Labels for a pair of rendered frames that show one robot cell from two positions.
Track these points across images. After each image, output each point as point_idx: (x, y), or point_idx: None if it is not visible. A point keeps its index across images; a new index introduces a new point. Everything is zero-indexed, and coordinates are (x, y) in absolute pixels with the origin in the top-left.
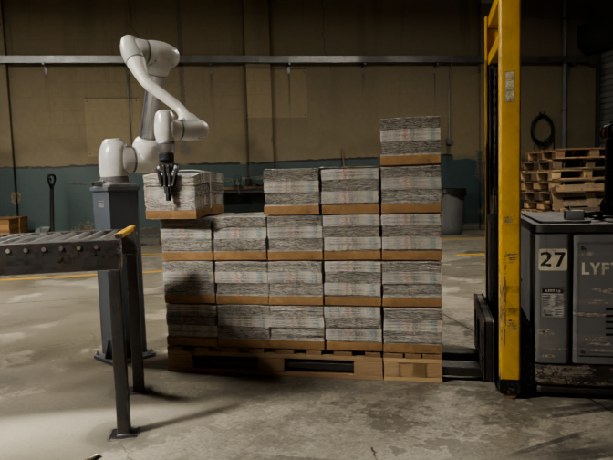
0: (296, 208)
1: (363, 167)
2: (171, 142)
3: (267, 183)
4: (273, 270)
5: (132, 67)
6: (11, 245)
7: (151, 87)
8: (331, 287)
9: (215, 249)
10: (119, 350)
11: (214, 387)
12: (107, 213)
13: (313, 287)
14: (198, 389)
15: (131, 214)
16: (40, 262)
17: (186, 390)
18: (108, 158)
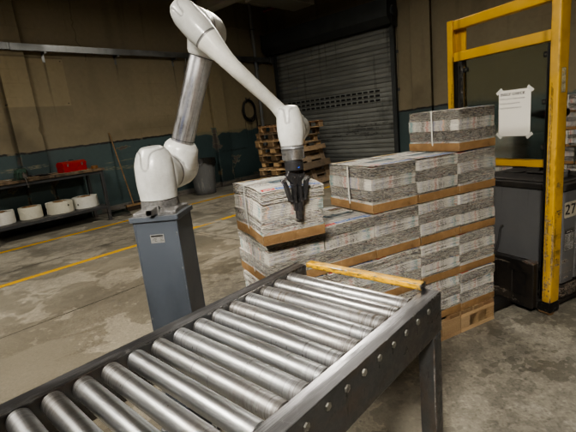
0: (400, 201)
1: (448, 154)
2: (303, 147)
3: (374, 181)
4: (382, 267)
5: (214, 46)
6: (366, 361)
7: (247, 74)
8: (426, 269)
9: (329, 261)
10: (441, 429)
11: (372, 405)
12: (174, 249)
13: (413, 273)
14: (363, 416)
15: (191, 243)
16: (391, 366)
17: (357, 423)
18: (162, 174)
